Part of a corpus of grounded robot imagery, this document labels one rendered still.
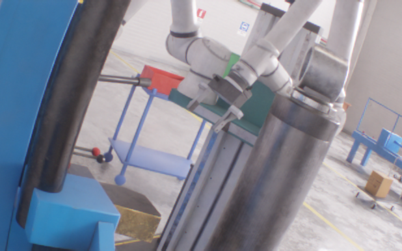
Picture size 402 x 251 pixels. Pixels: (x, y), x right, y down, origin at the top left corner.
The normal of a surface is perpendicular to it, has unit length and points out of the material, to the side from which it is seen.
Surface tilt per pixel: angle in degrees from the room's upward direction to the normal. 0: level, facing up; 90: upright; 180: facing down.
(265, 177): 90
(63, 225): 90
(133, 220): 90
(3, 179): 90
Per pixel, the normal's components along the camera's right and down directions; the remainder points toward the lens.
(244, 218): -0.55, -0.02
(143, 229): 0.23, 0.32
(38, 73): 0.46, 0.39
